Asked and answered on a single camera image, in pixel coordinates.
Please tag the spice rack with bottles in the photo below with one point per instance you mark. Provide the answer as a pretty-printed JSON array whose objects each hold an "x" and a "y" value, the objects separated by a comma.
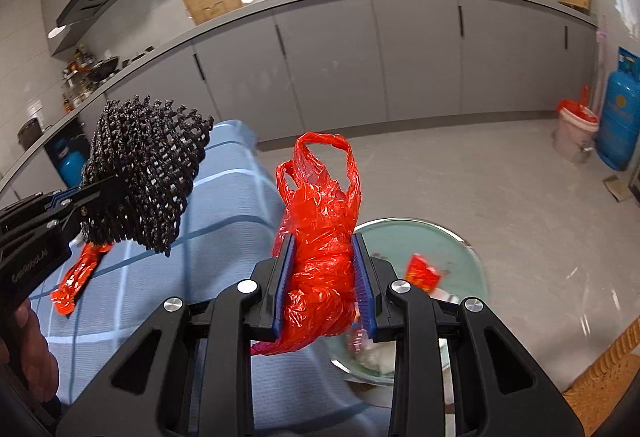
[{"x": 77, "y": 72}]

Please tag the blue gas cylinder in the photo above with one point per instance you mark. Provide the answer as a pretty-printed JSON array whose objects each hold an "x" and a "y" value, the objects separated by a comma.
[
  {"x": 620, "y": 112},
  {"x": 70, "y": 159}
]

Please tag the red plastic bag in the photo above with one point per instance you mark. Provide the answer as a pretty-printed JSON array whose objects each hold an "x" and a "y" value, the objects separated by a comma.
[{"x": 320, "y": 237}]

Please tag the dark rice cooker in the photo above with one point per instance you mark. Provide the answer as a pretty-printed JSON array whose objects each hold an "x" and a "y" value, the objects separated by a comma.
[{"x": 29, "y": 132}]

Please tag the blue checked tablecloth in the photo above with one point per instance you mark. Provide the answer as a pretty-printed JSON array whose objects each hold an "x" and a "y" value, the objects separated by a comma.
[{"x": 150, "y": 277}]

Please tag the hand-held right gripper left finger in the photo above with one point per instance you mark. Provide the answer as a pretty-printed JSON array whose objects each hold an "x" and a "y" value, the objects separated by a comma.
[{"x": 281, "y": 297}]

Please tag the bulky black foam net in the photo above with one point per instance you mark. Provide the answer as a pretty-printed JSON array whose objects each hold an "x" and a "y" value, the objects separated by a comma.
[{"x": 145, "y": 162}]

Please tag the red snack wrapper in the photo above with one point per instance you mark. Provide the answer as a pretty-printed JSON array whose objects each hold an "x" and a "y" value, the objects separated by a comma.
[
  {"x": 422, "y": 273},
  {"x": 75, "y": 279}
]

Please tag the black wok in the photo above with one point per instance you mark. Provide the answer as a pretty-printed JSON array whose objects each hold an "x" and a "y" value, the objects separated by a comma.
[{"x": 102, "y": 67}]

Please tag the person's left hand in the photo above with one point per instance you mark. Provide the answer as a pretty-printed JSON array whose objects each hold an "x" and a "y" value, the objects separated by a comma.
[{"x": 32, "y": 347}]

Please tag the grey kitchen counter cabinets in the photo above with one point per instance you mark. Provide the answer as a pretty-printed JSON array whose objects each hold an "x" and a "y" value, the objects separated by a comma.
[{"x": 350, "y": 62}]

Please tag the bucket with red liner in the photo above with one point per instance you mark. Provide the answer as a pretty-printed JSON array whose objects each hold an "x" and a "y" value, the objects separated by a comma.
[{"x": 575, "y": 132}]

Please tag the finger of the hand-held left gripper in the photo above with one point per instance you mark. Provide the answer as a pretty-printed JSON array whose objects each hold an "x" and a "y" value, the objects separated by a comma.
[
  {"x": 95, "y": 202},
  {"x": 30, "y": 207}
]

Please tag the pale green basin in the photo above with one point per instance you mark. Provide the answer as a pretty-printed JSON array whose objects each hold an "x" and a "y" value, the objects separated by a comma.
[{"x": 450, "y": 247}]

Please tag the wicker chair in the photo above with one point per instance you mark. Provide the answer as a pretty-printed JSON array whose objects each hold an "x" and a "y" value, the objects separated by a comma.
[{"x": 600, "y": 382}]

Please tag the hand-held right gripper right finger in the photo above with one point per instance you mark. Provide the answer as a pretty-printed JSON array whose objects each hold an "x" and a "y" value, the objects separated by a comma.
[{"x": 365, "y": 297}]

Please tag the cardboard piece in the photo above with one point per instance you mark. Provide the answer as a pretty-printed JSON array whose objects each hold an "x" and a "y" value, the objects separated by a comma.
[{"x": 617, "y": 189}]

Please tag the gas stove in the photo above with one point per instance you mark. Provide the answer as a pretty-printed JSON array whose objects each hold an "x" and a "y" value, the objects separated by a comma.
[{"x": 137, "y": 57}]

